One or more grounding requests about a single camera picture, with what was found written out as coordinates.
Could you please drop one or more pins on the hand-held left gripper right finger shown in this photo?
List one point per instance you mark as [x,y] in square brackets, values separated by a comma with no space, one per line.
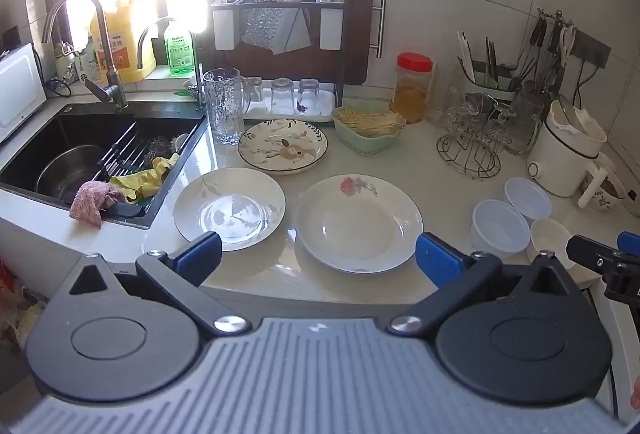
[440,260]

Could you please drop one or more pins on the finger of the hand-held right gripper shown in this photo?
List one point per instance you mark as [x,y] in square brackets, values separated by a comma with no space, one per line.
[631,244]
[612,264]

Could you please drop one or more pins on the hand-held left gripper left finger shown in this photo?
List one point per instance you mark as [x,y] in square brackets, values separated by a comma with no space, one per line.
[200,255]

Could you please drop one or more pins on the white leaf-print plate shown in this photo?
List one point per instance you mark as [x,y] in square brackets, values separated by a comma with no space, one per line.
[227,209]

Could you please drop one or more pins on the white plastic bowl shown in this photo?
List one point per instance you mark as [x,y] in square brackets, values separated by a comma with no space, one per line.
[500,229]
[527,196]

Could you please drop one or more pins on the cream ceramic bowl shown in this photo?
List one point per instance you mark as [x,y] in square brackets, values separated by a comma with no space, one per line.
[549,239]

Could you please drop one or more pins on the white pink-flower plate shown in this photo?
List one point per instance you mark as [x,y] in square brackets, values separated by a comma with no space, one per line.
[357,226]

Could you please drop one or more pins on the floral dark-rimmed plate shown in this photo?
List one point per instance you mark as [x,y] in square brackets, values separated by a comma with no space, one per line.
[282,149]

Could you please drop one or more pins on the white mug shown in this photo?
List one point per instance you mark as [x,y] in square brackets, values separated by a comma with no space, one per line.
[607,194]

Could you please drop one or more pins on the yellow cloth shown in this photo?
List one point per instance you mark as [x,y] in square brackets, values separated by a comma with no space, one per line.
[145,179]

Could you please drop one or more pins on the white electric pot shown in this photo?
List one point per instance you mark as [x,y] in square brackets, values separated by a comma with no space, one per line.
[560,159]

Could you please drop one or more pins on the pink cloth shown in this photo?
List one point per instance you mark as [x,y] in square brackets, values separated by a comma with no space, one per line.
[92,204]

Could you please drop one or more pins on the black sink drain rack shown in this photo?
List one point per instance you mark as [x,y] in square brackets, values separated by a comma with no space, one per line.
[125,149]

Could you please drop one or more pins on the green plastic basket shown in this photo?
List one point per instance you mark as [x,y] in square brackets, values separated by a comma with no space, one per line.
[367,144]

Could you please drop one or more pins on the patterned glass cup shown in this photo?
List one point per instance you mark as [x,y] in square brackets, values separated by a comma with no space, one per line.
[501,127]
[456,119]
[479,122]

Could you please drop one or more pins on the tall glass mug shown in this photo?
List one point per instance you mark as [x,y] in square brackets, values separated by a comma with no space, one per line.
[225,109]

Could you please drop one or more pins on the dried noodles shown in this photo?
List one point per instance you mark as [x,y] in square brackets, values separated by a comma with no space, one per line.
[370,122]

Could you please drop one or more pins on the white drain tray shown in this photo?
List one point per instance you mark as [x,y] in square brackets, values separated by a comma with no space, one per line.
[265,114]

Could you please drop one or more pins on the steel pot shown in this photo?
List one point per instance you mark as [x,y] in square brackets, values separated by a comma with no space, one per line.
[65,169]

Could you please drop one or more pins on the glass pitcher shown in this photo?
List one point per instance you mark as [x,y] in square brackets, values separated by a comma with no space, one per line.
[525,124]

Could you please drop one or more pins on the clear glass jar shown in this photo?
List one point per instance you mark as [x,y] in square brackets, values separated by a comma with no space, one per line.
[442,99]

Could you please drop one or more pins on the purple lid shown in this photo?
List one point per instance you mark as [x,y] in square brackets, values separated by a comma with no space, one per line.
[472,100]

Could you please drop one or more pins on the red-lidded jar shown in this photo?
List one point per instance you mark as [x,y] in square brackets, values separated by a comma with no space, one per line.
[411,89]

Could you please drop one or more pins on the upturned drinking glass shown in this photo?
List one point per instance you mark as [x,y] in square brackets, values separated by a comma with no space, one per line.
[308,97]
[253,89]
[282,97]

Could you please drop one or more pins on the green utensil holder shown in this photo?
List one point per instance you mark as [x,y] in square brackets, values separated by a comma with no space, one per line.
[492,87]

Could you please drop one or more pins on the printed bag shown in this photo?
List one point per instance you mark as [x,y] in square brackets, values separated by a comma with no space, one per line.
[20,309]

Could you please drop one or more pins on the black sink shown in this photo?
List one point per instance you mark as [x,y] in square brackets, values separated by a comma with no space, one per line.
[60,129]

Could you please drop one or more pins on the black power strip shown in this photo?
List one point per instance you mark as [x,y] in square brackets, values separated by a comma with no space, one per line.
[592,47]

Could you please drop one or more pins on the green dish soap bottle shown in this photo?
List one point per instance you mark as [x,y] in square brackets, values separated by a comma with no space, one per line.
[179,52]

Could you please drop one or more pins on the brown chopsticks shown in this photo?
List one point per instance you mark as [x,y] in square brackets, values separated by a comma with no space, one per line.
[492,59]

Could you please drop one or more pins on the scissors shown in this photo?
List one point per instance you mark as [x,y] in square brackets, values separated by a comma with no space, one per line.
[567,44]

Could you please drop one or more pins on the yellow detergent bottle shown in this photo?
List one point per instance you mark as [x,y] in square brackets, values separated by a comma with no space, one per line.
[127,44]

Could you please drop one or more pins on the white cutlery cup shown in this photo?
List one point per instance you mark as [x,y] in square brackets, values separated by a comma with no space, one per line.
[227,29]
[331,29]

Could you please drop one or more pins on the small steel faucet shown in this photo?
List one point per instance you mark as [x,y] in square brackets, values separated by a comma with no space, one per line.
[150,27]

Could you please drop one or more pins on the white countertop appliance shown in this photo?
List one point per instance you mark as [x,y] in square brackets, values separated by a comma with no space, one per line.
[20,89]

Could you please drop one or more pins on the patterned hanging cloth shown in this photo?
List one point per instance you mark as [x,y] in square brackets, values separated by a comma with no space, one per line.
[272,14]

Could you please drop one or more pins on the tall steel faucet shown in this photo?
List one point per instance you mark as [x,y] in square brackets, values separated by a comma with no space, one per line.
[100,24]

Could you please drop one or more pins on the black dish rack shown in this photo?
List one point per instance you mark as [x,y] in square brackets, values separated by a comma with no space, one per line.
[280,4]

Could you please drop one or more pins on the utensil hook rail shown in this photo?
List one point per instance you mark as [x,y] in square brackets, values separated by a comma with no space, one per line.
[547,44]

